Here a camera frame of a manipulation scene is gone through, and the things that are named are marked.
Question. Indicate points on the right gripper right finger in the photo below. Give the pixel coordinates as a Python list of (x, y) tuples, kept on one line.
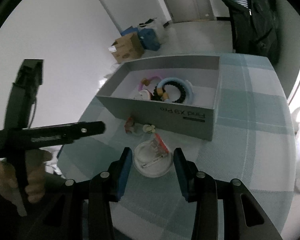
[(186, 173)]

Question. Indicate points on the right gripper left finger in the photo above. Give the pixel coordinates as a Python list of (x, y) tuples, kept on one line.
[(118, 175)]

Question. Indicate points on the red cartoon brooch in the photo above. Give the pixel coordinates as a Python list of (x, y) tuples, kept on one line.
[(130, 126)]

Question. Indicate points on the white round pin badge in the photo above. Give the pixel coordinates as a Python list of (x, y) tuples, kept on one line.
[(143, 94)]

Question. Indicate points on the cream pearl flower brooch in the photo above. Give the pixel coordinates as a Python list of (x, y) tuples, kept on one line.
[(148, 128)]

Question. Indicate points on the black forearm sleeve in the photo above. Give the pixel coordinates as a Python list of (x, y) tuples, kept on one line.
[(47, 219)]

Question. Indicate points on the grey cardboard box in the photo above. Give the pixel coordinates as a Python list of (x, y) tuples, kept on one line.
[(185, 93)]

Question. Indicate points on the teal checked tablecloth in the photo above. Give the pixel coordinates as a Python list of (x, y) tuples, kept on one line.
[(253, 141)]

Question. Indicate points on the brown cardboard carton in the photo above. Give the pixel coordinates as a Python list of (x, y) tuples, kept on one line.
[(127, 48)]

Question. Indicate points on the blue cardboard box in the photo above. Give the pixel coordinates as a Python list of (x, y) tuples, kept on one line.
[(147, 37)]

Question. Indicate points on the white plastic bag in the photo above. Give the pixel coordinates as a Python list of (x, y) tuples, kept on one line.
[(158, 28)]

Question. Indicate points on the black hanging jacket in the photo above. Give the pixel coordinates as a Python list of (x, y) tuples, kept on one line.
[(254, 26)]

